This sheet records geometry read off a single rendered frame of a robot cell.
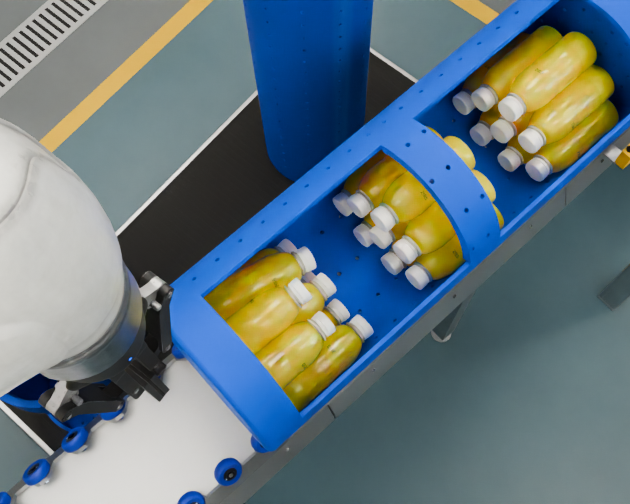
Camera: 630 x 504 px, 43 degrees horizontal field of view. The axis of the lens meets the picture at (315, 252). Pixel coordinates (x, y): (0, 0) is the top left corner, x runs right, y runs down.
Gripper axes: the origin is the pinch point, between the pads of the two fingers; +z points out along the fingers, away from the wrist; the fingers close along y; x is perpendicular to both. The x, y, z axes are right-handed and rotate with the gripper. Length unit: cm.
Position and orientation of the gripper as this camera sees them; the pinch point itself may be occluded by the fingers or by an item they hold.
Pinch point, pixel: (144, 379)
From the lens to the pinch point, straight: 74.7
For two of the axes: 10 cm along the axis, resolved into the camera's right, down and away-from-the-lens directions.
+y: -6.0, 7.6, -2.7
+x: 8.0, 5.5, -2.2
